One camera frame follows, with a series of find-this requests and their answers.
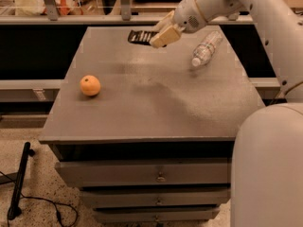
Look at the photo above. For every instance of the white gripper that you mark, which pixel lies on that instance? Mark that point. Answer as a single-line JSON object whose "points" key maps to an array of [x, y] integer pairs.
{"points": [[187, 16]]}

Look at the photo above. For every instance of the black rxbar chocolate wrapper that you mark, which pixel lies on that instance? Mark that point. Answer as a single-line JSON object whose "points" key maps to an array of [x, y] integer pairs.
{"points": [[143, 37]]}

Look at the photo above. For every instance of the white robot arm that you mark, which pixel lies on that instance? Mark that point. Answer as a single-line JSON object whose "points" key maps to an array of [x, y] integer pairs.
{"points": [[267, 162]]}

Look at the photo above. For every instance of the clear plastic water bottle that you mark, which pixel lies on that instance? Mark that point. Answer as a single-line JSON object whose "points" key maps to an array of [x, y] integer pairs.
{"points": [[205, 50]]}

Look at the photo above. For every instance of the orange fruit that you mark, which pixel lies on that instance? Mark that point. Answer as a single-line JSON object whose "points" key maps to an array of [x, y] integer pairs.
{"points": [[90, 85]]}

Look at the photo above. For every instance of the grey drawer cabinet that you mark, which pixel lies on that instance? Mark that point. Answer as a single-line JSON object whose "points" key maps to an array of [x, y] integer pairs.
{"points": [[151, 104]]}

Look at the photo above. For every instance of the grey metal railing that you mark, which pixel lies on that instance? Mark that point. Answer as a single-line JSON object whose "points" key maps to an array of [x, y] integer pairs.
{"points": [[92, 13]]}

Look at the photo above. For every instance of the top grey drawer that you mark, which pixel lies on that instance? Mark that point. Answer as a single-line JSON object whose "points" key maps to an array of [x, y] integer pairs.
{"points": [[145, 172]]}

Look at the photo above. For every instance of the grey drawer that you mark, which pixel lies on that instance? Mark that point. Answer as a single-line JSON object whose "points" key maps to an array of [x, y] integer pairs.
{"points": [[152, 197], [156, 214], [145, 172]]}

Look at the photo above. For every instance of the middle grey drawer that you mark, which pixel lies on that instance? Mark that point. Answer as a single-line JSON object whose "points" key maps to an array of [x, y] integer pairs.
{"points": [[152, 197]]}

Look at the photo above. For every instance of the bottom grey drawer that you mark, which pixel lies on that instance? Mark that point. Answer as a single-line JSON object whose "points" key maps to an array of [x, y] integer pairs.
{"points": [[156, 214]]}

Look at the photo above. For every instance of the black stand leg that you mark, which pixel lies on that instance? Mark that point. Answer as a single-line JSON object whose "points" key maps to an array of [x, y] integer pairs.
{"points": [[14, 209]]}

